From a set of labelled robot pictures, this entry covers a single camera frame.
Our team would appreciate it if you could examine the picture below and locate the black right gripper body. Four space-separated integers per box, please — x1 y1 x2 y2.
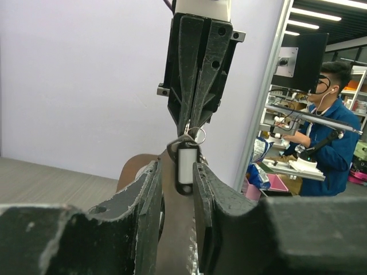
157 13 247 125

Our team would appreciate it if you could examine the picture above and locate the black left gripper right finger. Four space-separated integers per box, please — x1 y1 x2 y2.
193 163 366 274

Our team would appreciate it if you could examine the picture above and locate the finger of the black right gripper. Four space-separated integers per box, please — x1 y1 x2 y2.
176 14 204 136
190 20 233 127

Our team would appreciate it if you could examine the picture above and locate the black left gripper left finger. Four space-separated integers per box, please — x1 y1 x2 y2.
1 160 162 274

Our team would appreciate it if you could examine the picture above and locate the black monitor on arm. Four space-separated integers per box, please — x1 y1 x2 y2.
271 33 329 93

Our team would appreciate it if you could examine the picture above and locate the pink box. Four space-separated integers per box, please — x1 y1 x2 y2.
242 174 292 201

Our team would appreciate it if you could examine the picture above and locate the person in blue jacket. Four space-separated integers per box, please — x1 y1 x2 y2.
280 61 361 197

